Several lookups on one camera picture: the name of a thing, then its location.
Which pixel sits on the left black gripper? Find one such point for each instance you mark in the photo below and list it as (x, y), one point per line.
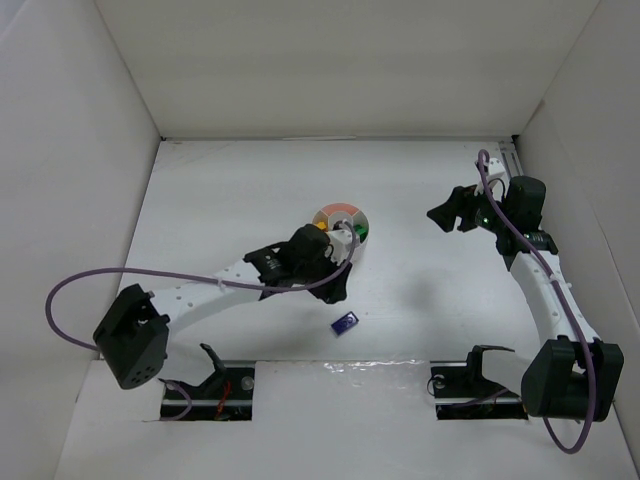
(335, 282)

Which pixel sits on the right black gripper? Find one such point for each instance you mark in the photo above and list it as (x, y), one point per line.
(463, 210)

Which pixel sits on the white divided round container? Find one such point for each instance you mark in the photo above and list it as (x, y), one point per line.
(344, 216)

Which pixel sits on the green lego brick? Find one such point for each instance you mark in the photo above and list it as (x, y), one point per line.
(361, 231)

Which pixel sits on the blue lego plate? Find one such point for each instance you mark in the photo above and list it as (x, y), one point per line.
(344, 324)

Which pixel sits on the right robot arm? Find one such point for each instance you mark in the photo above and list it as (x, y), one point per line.
(574, 373)

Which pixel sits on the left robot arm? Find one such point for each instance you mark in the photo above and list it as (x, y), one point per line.
(134, 335)

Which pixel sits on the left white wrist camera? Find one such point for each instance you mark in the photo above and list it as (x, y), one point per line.
(340, 243)

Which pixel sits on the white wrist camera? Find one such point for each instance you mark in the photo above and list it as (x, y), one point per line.
(494, 171)
(340, 243)

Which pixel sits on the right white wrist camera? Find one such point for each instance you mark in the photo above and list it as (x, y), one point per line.
(494, 171)

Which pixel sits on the aluminium rail right side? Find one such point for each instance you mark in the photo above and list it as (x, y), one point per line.
(510, 158)

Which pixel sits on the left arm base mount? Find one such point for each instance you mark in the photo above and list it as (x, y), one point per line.
(221, 398)

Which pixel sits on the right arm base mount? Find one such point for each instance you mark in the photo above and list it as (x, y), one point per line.
(460, 394)

